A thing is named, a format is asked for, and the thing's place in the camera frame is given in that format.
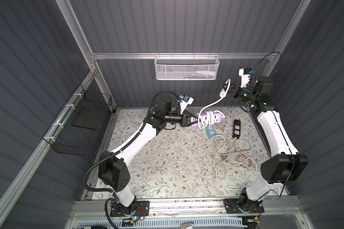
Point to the clear tape roll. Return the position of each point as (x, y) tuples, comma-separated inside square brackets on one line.
[(244, 161)]

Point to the black power strip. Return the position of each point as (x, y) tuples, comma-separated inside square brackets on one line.
[(236, 131)]

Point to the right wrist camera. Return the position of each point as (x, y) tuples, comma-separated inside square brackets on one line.
[(245, 74)]

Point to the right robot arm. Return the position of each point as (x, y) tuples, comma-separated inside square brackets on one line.
[(286, 163)]

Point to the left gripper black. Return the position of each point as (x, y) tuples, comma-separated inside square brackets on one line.
[(184, 119)]

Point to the purple power strip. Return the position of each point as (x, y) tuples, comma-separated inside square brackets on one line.
[(210, 119)]

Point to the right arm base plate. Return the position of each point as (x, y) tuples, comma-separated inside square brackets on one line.
[(236, 205)]

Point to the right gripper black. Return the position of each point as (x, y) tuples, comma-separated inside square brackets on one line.
[(234, 91)]

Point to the black pad in black basket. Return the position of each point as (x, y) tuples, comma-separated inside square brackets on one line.
[(88, 118)]

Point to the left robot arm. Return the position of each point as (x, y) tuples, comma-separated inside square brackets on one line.
[(114, 171)]

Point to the teal power strip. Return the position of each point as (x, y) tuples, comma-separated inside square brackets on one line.
[(210, 131)]

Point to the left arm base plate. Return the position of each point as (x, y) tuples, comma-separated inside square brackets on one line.
[(137, 208)]

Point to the white wire wall basket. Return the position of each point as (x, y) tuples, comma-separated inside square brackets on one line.
[(167, 68)]

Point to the black wire wall basket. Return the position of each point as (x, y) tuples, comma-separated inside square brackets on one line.
[(66, 139)]

